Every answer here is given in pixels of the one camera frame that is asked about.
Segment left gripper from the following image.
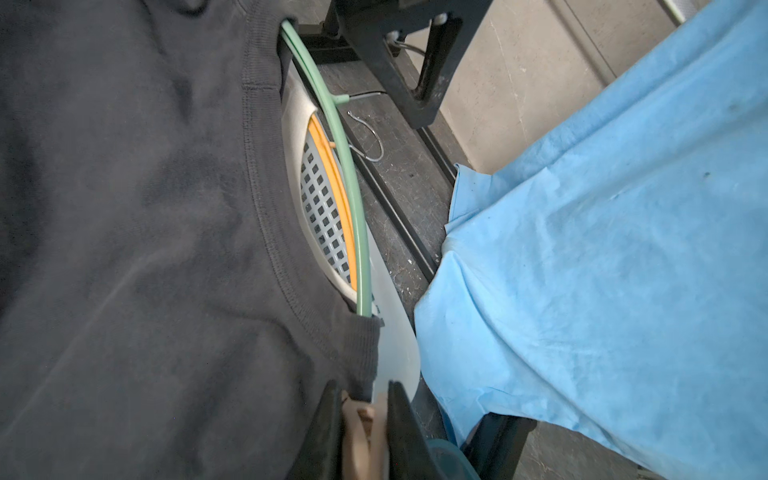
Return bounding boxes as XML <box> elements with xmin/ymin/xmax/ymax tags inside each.
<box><xmin>334</xmin><ymin>0</ymin><xmax>492</xmax><ymax>129</ymax></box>

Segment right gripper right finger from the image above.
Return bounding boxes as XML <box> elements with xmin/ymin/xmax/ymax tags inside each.
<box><xmin>386</xmin><ymin>381</ymin><xmax>445</xmax><ymax>480</ymax></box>

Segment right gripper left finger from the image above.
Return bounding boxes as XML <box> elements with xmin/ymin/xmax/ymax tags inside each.
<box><xmin>286</xmin><ymin>380</ymin><xmax>344</xmax><ymax>480</ymax></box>

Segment green plastic hanger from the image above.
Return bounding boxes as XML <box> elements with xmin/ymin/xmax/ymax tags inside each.
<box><xmin>281</xmin><ymin>20</ymin><xmax>373</xmax><ymax>317</ymax></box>

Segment dark grey garment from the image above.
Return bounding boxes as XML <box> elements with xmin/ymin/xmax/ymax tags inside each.
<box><xmin>1</xmin><ymin>1</ymin><xmax>380</xmax><ymax>479</ymax></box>

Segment light blue t-shirt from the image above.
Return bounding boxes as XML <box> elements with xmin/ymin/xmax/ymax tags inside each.
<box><xmin>415</xmin><ymin>1</ymin><xmax>767</xmax><ymax>479</ymax></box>

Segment orange plastic hanger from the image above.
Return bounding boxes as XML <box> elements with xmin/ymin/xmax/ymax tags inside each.
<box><xmin>301</xmin><ymin>114</ymin><xmax>356</xmax><ymax>292</ymax></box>

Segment teal clothespin tray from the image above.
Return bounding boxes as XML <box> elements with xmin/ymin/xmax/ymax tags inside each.
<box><xmin>427</xmin><ymin>439</ymin><xmax>480</xmax><ymax>480</ymax></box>

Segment black clothes rack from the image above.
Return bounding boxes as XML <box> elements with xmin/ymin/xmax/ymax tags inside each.
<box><xmin>353</xmin><ymin>100</ymin><xmax>537</xmax><ymax>479</ymax></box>

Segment white laundry basket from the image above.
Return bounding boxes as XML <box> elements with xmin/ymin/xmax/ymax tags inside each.
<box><xmin>281</xmin><ymin>65</ymin><xmax>421</xmax><ymax>400</ymax></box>

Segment spare wire hangers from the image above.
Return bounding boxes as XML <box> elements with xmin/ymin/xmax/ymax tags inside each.
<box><xmin>344</xmin><ymin>89</ymin><xmax>388</xmax><ymax>164</ymax></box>

